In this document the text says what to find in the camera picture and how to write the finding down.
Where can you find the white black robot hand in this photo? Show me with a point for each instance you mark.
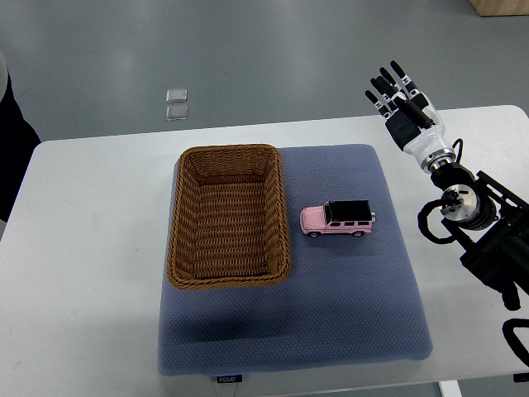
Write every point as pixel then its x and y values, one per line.
pixel 418 129

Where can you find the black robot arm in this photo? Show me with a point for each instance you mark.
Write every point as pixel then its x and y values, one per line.
pixel 488 220

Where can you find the pink toy car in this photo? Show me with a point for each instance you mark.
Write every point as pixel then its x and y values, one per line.
pixel 354 218

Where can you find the brown wicker basket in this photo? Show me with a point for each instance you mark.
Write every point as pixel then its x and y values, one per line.
pixel 229 225

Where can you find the wooden box corner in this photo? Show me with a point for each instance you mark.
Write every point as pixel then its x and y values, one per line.
pixel 500 8

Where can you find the blue grey cushion mat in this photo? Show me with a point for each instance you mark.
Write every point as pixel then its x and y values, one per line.
pixel 347 300

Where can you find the upper floor socket plate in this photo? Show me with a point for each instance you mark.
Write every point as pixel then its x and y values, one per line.
pixel 176 95

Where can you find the dark object at left edge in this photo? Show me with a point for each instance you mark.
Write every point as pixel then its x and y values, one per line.
pixel 18 142

